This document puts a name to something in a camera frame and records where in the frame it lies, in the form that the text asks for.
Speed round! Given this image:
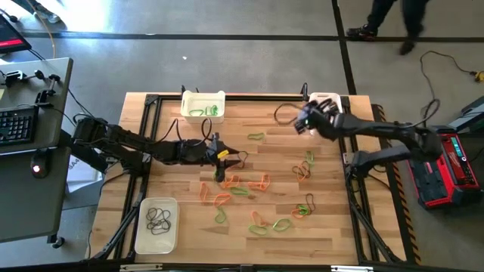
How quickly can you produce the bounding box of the black caster wheel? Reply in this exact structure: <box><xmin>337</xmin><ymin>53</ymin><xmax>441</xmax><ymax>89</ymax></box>
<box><xmin>46</xmin><ymin>235</ymin><xmax>66</xmax><ymax>250</ymax></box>

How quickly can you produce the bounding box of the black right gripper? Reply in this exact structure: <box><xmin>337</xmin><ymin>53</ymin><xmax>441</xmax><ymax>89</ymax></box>
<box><xmin>295</xmin><ymin>98</ymin><xmax>343</xmax><ymax>140</ymax></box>

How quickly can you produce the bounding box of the black keyboard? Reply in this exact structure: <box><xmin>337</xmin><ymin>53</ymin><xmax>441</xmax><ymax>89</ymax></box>
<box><xmin>0</xmin><ymin>105</ymin><xmax>40</xmax><ymax>147</ymax></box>

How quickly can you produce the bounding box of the grey desk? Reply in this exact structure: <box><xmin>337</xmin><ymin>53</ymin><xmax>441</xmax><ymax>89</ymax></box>
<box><xmin>0</xmin><ymin>57</ymin><xmax>74</xmax><ymax>243</ymax></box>

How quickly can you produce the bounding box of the black floor cable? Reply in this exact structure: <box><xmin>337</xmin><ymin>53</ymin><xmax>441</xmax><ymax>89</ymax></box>
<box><xmin>420</xmin><ymin>50</ymin><xmax>478</xmax><ymax>128</ymax></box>

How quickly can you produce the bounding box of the person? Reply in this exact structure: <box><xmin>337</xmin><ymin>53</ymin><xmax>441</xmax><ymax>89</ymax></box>
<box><xmin>346</xmin><ymin>0</ymin><xmax>432</xmax><ymax>56</ymax></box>

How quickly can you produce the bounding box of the yellow hanging cable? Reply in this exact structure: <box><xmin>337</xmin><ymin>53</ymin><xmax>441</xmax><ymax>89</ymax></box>
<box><xmin>36</xmin><ymin>0</ymin><xmax>57</xmax><ymax>60</ymax></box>

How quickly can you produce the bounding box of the black desk clamp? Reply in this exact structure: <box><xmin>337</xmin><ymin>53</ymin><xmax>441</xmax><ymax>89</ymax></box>
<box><xmin>34</xmin><ymin>73</ymin><xmax>61</xmax><ymax>106</ymax></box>
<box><xmin>0</xmin><ymin>70</ymin><xmax>29</xmax><ymax>86</ymax></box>

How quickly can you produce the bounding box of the grey metal case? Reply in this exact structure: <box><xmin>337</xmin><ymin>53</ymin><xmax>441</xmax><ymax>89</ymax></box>
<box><xmin>448</xmin><ymin>95</ymin><xmax>484</xmax><ymax>134</ymax></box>

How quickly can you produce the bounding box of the black computer mouse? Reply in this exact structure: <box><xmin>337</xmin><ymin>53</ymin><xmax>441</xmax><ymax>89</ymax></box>
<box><xmin>30</xmin><ymin>148</ymin><xmax>52</xmax><ymax>179</ymax></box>

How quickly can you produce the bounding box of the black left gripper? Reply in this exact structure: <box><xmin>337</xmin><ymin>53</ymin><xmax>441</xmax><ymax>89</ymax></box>
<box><xmin>177</xmin><ymin>131</ymin><xmax>243</xmax><ymax>184</ymax></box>

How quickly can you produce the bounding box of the white printed box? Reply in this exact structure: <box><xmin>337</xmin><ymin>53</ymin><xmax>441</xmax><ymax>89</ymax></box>
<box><xmin>66</xmin><ymin>153</ymin><xmax>104</xmax><ymax>194</ymax></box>

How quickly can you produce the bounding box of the silver metal bracket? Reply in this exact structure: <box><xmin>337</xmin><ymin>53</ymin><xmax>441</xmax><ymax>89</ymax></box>
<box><xmin>119</xmin><ymin>263</ymin><xmax>163</xmax><ymax>272</ymax></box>
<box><xmin>330</xmin><ymin>265</ymin><xmax>374</xmax><ymax>272</ymax></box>

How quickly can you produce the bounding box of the hazard striped edge strip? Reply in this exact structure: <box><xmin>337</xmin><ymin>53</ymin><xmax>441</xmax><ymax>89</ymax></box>
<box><xmin>377</xmin><ymin>104</ymin><xmax>423</xmax><ymax>265</ymax></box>

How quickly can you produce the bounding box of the black screen with red bar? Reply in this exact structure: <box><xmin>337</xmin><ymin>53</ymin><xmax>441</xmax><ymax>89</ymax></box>
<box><xmin>0</xmin><ymin>14</ymin><xmax>33</xmax><ymax>54</ymax></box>

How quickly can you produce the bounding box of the large white plastic basket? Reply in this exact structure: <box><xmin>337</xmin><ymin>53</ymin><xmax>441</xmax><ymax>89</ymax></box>
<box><xmin>134</xmin><ymin>196</ymin><xmax>180</xmax><ymax>255</ymax></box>

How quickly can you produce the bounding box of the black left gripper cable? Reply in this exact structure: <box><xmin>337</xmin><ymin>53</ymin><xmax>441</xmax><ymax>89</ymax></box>
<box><xmin>166</xmin><ymin>117</ymin><xmax>213</xmax><ymax>144</ymax></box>

